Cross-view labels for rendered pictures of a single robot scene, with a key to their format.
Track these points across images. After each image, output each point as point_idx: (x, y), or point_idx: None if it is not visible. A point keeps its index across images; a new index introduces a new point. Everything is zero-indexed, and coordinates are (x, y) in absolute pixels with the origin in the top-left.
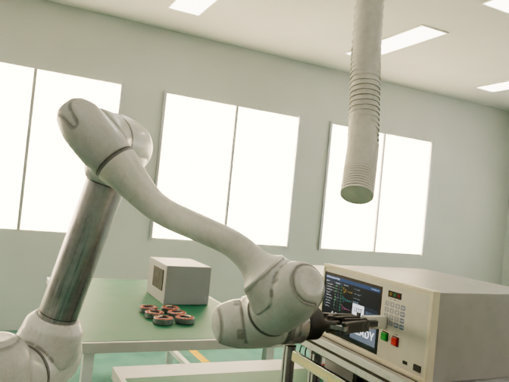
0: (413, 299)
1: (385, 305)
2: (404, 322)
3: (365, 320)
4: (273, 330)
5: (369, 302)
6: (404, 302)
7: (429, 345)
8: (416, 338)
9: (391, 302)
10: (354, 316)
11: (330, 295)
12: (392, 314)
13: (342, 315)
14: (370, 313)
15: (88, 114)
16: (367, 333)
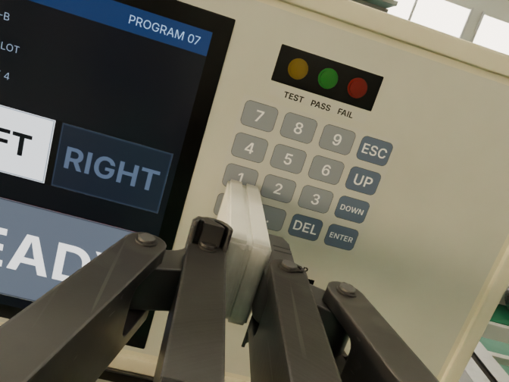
0: (456, 111)
1: (246, 129)
2: (370, 217)
3: (375, 314)
4: None
5: (102, 101)
6: (388, 121)
7: (494, 309)
8: (429, 283)
9: (291, 117)
10: (220, 273)
11: None
12: (291, 174)
13: (181, 323)
14: (113, 161)
15: None
16: (80, 261)
